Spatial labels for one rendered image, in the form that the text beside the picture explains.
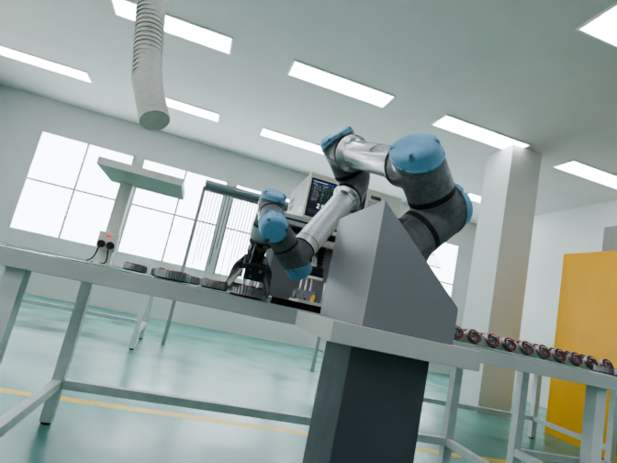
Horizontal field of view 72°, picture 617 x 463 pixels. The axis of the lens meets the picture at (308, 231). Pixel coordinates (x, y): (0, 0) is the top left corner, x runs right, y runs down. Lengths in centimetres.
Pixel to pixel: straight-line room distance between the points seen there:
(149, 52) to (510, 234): 453
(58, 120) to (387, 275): 815
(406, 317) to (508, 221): 491
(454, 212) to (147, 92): 191
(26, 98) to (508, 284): 811
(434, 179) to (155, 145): 759
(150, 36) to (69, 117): 604
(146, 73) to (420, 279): 208
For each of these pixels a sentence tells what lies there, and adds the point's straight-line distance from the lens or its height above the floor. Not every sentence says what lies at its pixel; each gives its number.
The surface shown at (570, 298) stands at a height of 145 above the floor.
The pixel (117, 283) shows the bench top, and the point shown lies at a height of 71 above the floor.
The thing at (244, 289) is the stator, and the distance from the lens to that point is 131.
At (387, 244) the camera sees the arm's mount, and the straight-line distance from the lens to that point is 88.
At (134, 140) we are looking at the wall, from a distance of 843.
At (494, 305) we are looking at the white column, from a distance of 556.
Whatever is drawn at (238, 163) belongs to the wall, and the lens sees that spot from 832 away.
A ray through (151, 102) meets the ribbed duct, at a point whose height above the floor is 164.
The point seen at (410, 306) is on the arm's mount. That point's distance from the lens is 90.
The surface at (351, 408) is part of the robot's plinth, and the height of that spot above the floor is 58.
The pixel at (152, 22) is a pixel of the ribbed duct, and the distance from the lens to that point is 284.
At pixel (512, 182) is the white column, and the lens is 591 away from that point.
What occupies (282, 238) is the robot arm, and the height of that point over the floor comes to 92.
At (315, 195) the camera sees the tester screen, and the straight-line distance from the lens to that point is 180.
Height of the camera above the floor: 76
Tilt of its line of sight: 10 degrees up
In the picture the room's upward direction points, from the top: 12 degrees clockwise
